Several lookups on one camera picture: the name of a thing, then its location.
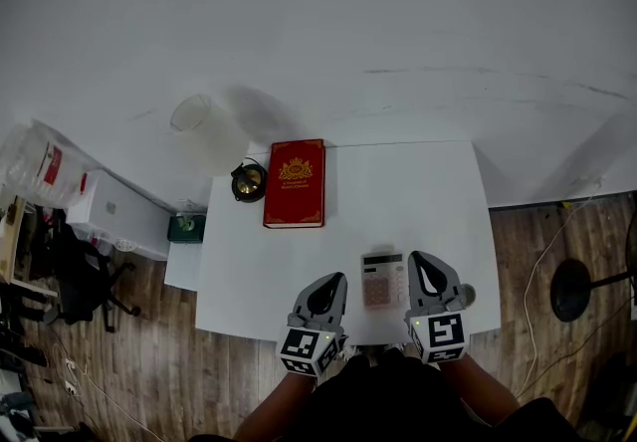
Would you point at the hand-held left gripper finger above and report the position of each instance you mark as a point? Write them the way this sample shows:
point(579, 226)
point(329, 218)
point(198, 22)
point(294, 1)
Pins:
point(306, 299)
point(341, 300)

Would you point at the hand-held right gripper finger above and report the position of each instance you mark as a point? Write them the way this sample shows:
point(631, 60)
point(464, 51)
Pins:
point(415, 286)
point(448, 283)

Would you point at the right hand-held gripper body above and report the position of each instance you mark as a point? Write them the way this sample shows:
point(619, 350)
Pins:
point(443, 335)

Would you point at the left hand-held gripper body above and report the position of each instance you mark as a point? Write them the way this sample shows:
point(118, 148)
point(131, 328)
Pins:
point(303, 345)

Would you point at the white calculator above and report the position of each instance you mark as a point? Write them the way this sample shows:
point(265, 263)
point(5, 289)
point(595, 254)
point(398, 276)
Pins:
point(380, 281)

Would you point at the person's right forearm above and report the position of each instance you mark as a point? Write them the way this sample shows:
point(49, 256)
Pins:
point(485, 390)

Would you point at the person's left forearm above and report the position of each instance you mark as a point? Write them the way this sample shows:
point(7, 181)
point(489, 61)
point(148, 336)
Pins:
point(278, 405)

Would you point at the person's left white shoe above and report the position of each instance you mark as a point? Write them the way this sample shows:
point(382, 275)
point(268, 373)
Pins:
point(349, 353)

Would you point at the person's white shoe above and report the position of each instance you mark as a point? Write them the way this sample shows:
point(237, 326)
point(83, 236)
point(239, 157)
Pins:
point(393, 346)
point(349, 353)

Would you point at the person's right white shoe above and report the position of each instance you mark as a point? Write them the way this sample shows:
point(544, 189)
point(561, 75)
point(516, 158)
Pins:
point(393, 346)

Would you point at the person's black clothing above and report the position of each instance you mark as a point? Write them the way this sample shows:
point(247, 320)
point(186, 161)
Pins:
point(383, 405)

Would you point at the red hardcover book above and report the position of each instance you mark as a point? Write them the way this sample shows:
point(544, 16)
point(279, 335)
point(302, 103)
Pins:
point(295, 186)

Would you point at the black round stand base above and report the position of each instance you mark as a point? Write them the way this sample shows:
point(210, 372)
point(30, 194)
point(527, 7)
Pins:
point(570, 289)

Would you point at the white drawer cabinet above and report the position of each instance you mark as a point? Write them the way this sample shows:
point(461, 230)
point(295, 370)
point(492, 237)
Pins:
point(181, 266)

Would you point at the dark green box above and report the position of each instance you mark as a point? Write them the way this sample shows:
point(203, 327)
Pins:
point(186, 230)

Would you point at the white shade table lamp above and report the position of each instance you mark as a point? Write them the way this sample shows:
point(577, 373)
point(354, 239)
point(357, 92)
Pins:
point(209, 136)

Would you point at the white water dispenser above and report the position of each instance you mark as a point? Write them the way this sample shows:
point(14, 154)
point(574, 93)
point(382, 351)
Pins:
point(124, 216)

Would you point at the black office chair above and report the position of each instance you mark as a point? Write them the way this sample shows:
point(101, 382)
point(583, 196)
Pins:
point(79, 281)

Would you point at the clear water bottle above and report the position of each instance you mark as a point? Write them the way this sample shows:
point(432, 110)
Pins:
point(35, 166)

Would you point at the wooden desk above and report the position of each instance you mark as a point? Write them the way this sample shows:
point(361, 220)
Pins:
point(7, 241)

